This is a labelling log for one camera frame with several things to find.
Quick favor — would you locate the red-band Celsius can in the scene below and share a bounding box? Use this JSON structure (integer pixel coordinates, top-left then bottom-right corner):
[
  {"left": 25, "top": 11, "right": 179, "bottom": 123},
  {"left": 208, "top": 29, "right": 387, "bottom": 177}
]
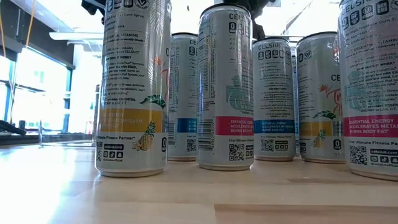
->
[
  {"left": 338, "top": 0, "right": 398, "bottom": 182},
  {"left": 196, "top": 3, "right": 255, "bottom": 172}
]

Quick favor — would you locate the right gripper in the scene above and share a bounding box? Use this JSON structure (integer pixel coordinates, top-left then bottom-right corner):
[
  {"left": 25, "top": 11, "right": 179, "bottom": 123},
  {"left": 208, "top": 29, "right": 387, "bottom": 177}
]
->
[{"left": 223, "top": 0, "right": 276, "bottom": 41}]

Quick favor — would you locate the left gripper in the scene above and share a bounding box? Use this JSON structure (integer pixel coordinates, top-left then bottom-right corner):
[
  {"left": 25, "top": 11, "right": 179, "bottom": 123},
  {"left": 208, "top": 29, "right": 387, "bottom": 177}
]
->
[{"left": 81, "top": 0, "right": 106, "bottom": 24}]

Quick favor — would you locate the long ceiling light strip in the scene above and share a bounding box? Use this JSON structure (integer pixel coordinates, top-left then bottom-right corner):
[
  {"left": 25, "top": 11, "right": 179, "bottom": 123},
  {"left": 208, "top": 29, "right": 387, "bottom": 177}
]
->
[{"left": 49, "top": 30, "right": 105, "bottom": 41}]

